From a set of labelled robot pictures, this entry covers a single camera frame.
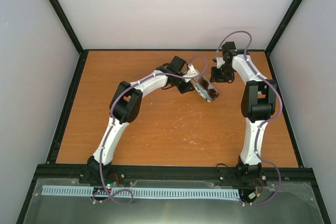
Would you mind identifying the left black frame post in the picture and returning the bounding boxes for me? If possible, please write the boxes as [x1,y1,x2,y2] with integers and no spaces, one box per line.
[49,0,84,55]

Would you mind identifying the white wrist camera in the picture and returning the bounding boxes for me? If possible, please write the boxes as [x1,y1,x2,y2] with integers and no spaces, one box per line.
[213,57,226,70]
[183,64,199,82]

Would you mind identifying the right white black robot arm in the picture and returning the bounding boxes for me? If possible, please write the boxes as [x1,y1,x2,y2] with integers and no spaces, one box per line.
[211,41,277,185]

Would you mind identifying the left green controller board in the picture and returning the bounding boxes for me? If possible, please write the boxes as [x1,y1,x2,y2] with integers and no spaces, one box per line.
[106,182,118,189]

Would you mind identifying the flag pattern sunglasses case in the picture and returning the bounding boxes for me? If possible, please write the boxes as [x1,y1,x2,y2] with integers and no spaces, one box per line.
[191,76,219,102]

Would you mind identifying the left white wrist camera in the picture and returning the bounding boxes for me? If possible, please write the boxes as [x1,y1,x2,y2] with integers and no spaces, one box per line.
[183,64,199,82]

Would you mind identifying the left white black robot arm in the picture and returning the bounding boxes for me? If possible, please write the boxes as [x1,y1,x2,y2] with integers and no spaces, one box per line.
[87,56,199,184]

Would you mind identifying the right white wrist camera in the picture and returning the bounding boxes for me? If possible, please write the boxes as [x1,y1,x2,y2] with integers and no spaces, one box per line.
[213,57,226,70]

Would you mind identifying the light blue slotted cable duct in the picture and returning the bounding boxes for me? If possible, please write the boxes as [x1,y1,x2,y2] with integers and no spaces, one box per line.
[41,185,239,201]

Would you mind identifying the black frame post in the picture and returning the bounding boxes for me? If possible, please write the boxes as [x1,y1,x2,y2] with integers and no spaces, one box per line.
[265,0,321,51]
[49,0,84,55]

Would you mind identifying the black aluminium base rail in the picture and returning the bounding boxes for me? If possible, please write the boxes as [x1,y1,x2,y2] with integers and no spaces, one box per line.
[35,163,314,185]

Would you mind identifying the right black frame post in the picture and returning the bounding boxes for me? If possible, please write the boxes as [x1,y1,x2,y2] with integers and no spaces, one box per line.
[265,0,321,51]

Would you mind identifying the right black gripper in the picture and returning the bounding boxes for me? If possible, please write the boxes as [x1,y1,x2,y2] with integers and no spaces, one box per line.
[210,64,235,83]

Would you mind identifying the brown sunglasses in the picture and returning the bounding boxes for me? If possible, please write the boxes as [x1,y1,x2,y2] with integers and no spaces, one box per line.
[197,77,219,101]

